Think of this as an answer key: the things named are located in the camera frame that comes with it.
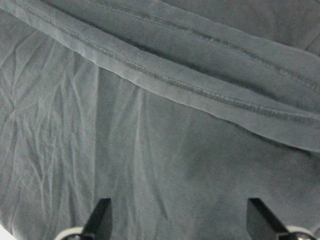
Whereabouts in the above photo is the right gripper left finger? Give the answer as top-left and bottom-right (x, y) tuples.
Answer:
(82, 198), (113, 240)

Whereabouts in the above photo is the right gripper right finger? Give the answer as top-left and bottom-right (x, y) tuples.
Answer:
(246, 198), (290, 240)

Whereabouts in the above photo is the black printed t-shirt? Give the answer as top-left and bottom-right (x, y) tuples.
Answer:
(0, 0), (320, 240)

